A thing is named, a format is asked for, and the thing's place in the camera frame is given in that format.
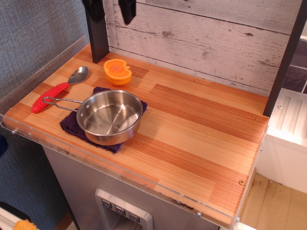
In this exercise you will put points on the dark right shelf post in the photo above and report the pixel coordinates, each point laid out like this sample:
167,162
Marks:
287,58

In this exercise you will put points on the white toy sink unit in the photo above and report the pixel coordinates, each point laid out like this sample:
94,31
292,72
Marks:
284,155

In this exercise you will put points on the clear acrylic edge guard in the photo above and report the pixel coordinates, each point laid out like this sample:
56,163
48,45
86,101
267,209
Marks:
162,157

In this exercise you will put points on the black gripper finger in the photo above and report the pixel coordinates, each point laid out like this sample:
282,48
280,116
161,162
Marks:
95,9
128,10

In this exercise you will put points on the red handled metal spoon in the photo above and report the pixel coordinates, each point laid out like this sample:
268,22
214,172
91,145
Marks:
76,77

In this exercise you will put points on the silver toy fridge cabinet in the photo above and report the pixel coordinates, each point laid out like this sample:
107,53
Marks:
79,181

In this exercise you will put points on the purple cloth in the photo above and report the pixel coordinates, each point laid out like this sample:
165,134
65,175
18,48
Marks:
69,125

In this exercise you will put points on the orange plastic half orange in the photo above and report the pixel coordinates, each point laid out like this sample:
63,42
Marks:
117,72

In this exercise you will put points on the grey water dispenser panel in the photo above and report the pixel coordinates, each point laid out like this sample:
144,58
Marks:
118,214

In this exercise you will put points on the yellow toy at corner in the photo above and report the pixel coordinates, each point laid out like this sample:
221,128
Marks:
24,225

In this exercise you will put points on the stainless steel pan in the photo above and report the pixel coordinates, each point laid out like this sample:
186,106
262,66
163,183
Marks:
108,118

